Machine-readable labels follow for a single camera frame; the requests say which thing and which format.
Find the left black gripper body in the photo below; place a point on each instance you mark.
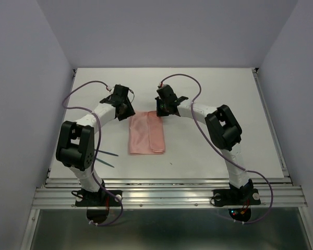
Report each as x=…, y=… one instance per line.
x=125, y=101

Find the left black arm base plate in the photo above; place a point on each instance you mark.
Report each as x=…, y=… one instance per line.
x=94, y=199

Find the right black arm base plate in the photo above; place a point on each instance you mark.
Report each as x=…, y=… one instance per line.
x=228, y=197

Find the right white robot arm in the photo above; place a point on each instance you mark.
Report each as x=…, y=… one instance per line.
x=223, y=128

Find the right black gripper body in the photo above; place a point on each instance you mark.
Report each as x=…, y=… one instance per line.
x=165, y=103

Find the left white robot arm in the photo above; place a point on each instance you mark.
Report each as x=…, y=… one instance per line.
x=79, y=140

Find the pink satin napkin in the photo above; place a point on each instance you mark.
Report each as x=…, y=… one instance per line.
x=146, y=135

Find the teal plastic utensil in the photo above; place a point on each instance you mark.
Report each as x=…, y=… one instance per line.
x=108, y=153

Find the teal plastic spoon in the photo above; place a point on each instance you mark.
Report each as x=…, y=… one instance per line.
x=105, y=163

